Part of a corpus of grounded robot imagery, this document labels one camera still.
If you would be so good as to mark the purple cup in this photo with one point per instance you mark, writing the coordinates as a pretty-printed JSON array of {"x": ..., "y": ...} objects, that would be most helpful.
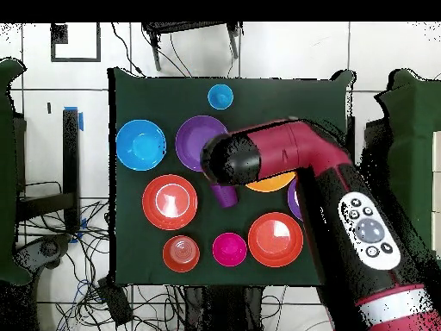
[{"x": 225, "y": 197}]

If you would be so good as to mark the red bowl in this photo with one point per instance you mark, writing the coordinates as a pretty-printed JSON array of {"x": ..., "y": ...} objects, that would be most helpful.
[
  {"x": 275, "y": 239},
  {"x": 170, "y": 202}
]

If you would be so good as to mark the pink bowl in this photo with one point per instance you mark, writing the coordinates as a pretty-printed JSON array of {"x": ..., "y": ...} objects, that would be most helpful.
[{"x": 229, "y": 249}]

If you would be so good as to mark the blue cup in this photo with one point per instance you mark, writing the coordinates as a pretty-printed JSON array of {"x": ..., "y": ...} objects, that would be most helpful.
[{"x": 220, "y": 97}]

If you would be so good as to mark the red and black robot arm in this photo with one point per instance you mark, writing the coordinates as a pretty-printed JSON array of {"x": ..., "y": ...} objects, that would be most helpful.
[{"x": 293, "y": 148}]

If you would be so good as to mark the white box stack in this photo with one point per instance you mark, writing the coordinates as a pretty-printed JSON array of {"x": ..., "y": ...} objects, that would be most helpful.
[{"x": 437, "y": 155}]

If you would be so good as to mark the large orange bowl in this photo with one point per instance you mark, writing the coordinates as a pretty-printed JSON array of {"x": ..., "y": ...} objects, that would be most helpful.
[{"x": 272, "y": 184}]

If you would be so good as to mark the purple bowl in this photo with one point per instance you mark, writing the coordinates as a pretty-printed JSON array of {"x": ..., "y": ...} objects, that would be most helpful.
[
  {"x": 193, "y": 138},
  {"x": 294, "y": 203}
]

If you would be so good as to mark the small orange bowl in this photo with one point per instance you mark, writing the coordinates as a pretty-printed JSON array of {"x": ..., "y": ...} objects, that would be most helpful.
[{"x": 181, "y": 253}]

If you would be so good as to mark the blue bowl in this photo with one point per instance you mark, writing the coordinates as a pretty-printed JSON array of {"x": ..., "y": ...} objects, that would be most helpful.
[{"x": 141, "y": 144}]

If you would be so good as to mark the dark green table cloth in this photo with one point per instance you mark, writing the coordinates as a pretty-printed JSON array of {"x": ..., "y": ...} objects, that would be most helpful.
[{"x": 155, "y": 100}]

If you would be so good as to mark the blue tape strip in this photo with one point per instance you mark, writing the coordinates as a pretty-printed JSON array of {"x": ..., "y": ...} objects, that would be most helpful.
[{"x": 81, "y": 122}]

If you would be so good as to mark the black power strip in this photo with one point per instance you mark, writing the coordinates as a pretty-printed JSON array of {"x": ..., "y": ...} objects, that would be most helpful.
[{"x": 117, "y": 303}]

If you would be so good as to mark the black chair base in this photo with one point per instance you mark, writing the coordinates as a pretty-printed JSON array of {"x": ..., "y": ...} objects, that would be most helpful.
[{"x": 48, "y": 248}]

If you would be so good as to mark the green cloth side table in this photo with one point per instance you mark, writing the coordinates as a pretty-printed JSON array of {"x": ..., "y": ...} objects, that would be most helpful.
[
  {"x": 7, "y": 172},
  {"x": 410, "y": 138}
]

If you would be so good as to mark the black table frame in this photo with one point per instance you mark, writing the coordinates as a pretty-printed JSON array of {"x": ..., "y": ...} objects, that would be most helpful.
[
  {"x": 70, "y": 155},
  {"x": 350, "y": 127}
]

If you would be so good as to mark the black floor frame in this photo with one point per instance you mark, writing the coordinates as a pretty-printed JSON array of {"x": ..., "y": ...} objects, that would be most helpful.
[{"x": 75, "y": 59}]

